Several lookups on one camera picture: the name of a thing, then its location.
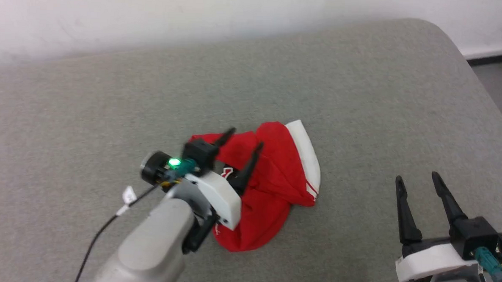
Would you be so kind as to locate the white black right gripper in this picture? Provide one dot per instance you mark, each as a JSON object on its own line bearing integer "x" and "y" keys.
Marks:
{"x": 430, "y": 259}

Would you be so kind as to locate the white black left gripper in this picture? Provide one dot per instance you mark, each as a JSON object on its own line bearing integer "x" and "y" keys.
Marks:
{"x": 221, "y": 197}

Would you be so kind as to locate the red and white garment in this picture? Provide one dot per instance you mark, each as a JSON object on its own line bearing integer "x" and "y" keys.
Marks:
{"x": 275, "y": 176}

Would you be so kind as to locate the grey fabric sofa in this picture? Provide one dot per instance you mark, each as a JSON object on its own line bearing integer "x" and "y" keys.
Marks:
{"x": 279, "y": 83}

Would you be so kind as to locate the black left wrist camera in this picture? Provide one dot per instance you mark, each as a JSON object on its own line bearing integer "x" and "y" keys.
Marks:
{"x": 199, "y": 153}

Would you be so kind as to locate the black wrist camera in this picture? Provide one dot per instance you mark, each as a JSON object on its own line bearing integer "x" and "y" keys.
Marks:
{"x": 480, "y": 235}
{"x": 199, "y": 153}

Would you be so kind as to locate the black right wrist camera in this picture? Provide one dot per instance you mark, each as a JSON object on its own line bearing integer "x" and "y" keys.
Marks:
{"x": 480, "y": 235}

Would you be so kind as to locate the black wall baseboard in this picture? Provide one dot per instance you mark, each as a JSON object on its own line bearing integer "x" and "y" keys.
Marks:
{"x": 492, "y": 57}

